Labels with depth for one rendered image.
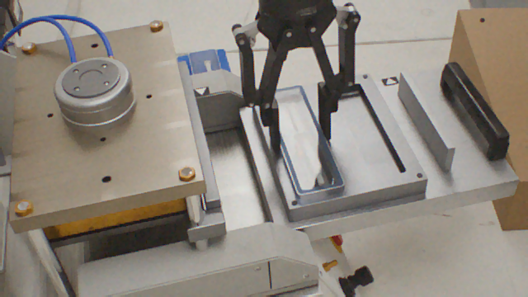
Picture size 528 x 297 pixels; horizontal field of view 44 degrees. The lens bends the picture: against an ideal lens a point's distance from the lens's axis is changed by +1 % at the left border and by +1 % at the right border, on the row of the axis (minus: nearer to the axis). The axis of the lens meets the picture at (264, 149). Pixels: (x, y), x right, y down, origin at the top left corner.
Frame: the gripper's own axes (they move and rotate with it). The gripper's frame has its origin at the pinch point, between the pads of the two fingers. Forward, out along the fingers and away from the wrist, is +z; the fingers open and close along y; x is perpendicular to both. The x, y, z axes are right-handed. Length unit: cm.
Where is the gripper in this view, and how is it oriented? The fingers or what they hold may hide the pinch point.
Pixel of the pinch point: (299, 119)
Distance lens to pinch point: 78.2
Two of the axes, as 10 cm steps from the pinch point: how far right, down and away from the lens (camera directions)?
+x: -2.3, -6.9, 6.9
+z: 0.6, 6.9, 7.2
